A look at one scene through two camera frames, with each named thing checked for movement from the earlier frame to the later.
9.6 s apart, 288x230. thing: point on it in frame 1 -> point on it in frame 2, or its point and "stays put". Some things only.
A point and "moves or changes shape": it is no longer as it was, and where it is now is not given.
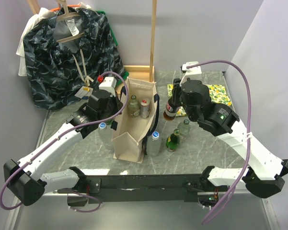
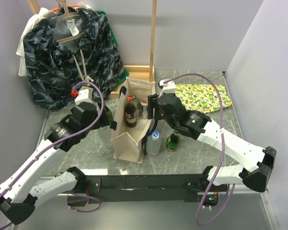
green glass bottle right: x=173 y=141 stays put
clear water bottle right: x=154 y=145 stays put
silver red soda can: x=144 y=108 stays put
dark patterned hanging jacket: x=68 y=51 stays put
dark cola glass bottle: x=169 y=114 moves or changes shape
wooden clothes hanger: x=66 y=15 stays put
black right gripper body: x=191 y=115 -> x=161 y=117
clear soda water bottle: x=134 y=107 stays put
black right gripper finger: x=177 y=97 -> x=152 y=103
